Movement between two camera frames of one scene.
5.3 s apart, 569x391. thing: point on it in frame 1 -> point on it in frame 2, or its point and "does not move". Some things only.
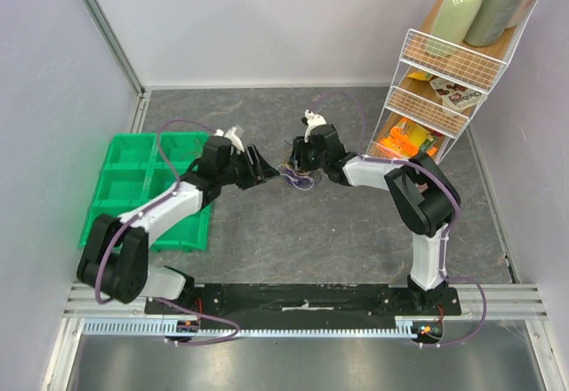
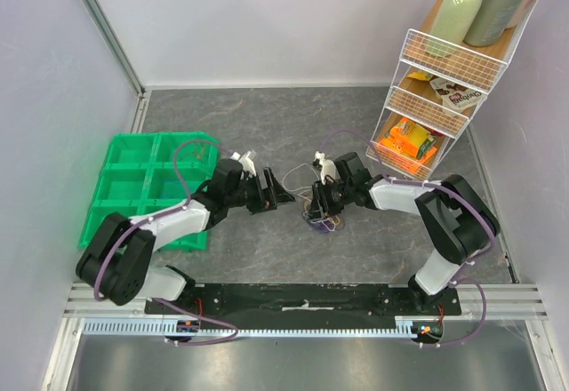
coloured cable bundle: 300,179 -> 331,224
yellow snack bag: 420,75 does not move
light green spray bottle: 458,12 does not move
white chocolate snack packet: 455,96 does not move
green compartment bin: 141,165 does not move
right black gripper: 300,155 -> 318,202
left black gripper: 258,171 -> 269,197
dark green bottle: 498,5 does not move
